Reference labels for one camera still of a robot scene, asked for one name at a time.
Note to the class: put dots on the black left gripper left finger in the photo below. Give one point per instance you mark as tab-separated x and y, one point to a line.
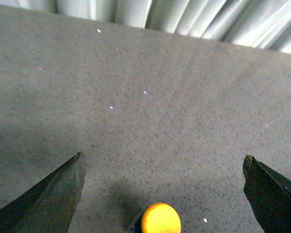
49	206

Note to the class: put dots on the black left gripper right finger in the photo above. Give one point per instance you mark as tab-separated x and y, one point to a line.
269	195

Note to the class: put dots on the yellow mushroom push button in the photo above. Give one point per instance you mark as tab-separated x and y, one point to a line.
156	218

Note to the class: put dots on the white pleated curtain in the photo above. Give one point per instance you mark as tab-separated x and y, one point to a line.
264	24

